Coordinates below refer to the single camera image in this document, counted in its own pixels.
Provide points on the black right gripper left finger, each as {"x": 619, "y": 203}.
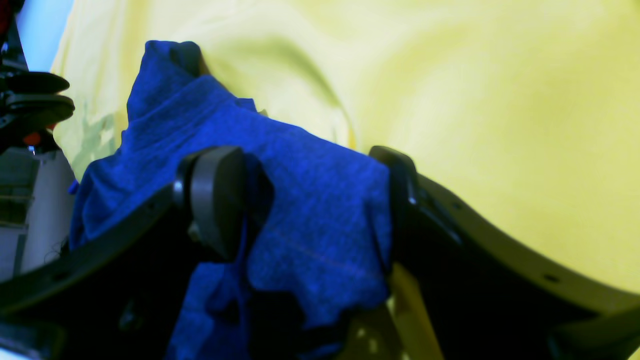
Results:
{"x": 119, "y": 296}

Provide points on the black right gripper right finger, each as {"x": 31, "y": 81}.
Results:
{"x": 490, "y": 296}

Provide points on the dark blue long-sleeve shirt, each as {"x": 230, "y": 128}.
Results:
{"x": 324, "y": 248}

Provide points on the yellow table cloth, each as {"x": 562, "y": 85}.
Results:
{"x": 527, "y": 109}

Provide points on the red clamp top right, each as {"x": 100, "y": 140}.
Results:
{"x": 31, "y": 102}

